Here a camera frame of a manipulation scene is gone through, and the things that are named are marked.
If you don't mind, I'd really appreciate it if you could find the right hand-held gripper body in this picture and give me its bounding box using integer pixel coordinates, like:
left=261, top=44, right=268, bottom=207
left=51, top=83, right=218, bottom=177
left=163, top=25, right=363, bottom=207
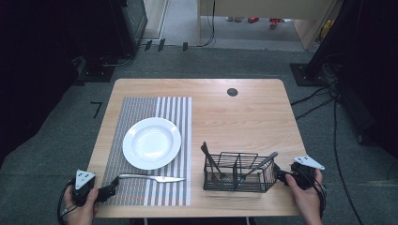
left=290, top=155, right=326, bottom=191

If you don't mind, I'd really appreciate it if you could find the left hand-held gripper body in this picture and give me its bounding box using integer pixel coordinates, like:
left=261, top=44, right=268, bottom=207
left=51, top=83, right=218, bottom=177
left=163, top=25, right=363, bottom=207
left=70, top=169, right=101, bottom=207

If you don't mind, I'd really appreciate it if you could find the silver table knife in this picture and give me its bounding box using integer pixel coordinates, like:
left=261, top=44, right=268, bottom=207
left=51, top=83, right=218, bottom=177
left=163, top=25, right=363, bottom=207
left=117, top=173, right=187, bottom=184

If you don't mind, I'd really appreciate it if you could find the black wire cutlery basket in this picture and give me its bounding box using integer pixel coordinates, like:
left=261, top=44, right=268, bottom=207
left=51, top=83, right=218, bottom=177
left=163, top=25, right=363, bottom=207
left=202, top=151, right=279, bottom=193

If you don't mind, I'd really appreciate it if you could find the person's right hand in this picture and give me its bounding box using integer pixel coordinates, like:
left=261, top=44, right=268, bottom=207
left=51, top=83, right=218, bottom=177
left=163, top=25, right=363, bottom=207
left=284, top=169, right=324, bottom=225

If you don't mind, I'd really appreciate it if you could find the person's left hand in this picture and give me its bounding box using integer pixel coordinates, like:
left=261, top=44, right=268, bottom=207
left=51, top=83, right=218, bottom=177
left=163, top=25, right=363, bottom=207
left=63, top=186, right=100, bottom=225

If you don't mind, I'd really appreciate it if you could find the white round plate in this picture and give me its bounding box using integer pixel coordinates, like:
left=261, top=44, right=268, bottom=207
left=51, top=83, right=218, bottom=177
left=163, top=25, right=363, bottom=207
left=122, top=116, right=183, bottom=172

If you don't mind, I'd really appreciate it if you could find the striped woven placemat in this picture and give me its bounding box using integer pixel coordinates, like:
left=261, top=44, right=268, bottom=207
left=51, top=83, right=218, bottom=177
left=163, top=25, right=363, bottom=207
left=100, top=96, right=192, bottom=207

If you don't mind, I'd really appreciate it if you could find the black metal stand base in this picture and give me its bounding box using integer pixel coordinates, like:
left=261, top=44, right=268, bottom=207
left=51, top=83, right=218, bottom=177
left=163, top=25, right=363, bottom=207
left=289, top=62, right=333, bottom=87

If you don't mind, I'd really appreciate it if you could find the black flat floor base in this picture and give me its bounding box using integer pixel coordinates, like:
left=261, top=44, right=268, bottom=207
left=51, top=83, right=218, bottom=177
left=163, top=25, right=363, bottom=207
left=72, top=55, right=117, bottom=83

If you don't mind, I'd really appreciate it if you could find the yellow object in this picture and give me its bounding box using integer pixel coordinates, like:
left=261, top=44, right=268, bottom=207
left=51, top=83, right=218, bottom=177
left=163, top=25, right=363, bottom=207
left=318, top=19, right=335, bottom=43

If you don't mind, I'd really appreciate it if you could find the light wooden cabinet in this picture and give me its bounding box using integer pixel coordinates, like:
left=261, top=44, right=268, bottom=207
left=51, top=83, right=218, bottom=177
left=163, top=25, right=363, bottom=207
left=196, top=0, right=341, bottom=52

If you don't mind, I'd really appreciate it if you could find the dark glass-sided cabinet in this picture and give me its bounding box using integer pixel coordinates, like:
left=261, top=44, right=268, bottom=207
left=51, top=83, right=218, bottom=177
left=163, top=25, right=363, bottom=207
left=109, top=0, right=148, bottom=58

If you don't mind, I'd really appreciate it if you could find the grey-handled utensil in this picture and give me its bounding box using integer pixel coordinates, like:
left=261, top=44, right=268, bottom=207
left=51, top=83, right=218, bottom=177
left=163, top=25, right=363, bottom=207
left=238, top=151, right=279, bottom=183

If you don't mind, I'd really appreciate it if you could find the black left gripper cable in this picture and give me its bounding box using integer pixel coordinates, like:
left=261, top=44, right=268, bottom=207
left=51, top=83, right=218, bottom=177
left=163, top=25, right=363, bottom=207
left=56, top=178, right=77, bottom=225

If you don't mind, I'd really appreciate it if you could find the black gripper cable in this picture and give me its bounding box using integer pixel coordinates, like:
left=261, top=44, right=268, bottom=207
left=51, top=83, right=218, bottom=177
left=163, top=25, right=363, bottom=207
left=313, top=182, right=329, bottom=219
left=56, top=178, right=77, bottom=225

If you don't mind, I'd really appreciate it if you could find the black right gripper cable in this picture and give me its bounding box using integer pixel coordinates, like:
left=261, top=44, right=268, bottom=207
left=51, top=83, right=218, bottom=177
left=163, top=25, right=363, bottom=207
left=313, top=182, right=329, bottom=219

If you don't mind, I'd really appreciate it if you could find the long black floor cable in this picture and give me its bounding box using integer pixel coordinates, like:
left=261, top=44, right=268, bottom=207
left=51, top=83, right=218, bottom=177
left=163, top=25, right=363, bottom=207
left=331, top=93, right=365, bottom=225

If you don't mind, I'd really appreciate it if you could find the black-handled fork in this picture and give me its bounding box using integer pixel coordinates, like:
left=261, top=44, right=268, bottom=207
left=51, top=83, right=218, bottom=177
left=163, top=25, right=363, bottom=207
left=200, top=141, right=230, bottom=183

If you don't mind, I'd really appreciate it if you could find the black hanging cable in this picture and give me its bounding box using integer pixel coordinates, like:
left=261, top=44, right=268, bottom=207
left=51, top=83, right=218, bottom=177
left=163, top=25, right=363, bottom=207
left=197, top=0, right=218, bottom=49

